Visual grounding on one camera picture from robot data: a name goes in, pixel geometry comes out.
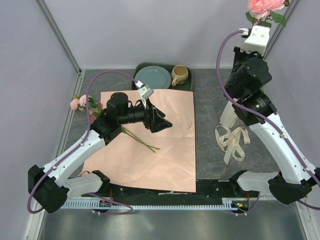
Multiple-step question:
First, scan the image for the beige ribbon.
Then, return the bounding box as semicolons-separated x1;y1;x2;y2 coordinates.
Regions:
214;125;251;165

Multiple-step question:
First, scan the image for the purple cable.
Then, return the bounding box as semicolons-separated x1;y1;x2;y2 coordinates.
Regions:
215;29;320;217
26;70;141;215

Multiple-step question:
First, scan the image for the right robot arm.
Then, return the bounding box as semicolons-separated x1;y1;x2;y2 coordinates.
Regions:
224;46;320;205

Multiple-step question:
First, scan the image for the teal plate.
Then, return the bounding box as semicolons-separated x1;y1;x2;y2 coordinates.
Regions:
134;65;172;89

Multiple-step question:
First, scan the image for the pink wrapping paper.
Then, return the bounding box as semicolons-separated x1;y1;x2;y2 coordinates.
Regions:
81;89;196;193

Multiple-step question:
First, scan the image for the pink flower bunch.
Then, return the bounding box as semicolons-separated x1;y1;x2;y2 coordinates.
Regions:
70;94;160;153

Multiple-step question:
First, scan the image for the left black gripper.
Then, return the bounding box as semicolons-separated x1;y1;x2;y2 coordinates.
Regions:
118;98;172;133

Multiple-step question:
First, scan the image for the pink rose stem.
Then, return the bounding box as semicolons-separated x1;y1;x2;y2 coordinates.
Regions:
245;0;290;28

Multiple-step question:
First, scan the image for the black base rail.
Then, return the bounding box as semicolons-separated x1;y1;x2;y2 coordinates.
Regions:
81;177;261;206

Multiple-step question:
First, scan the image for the slotted cable duct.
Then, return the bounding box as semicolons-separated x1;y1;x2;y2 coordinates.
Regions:
61;197;243;211

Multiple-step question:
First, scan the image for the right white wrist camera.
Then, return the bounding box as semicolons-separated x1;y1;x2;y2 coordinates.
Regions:
238;25;271;57

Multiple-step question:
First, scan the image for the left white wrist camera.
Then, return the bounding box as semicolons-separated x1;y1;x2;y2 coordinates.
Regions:
135;80;154;109

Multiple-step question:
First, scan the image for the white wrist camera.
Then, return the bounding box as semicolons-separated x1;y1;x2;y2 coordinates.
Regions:
238;25;271;57
135;80;154;109

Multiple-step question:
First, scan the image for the dark green tray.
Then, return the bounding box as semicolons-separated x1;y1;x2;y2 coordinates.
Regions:
133;62;193;92

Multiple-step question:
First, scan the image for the white ribbed vase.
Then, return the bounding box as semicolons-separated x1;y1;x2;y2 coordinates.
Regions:
219;101;239;129

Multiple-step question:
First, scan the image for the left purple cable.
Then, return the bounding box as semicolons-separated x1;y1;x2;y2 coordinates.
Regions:
26;70;141;215

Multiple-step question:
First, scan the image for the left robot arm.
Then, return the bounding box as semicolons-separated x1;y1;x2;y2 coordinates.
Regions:
27;92;173;213

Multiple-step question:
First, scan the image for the beige ceramic mug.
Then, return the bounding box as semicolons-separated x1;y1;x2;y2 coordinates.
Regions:
171;65;189;87

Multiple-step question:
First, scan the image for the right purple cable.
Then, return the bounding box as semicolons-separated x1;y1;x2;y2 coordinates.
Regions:
215;29;320;217

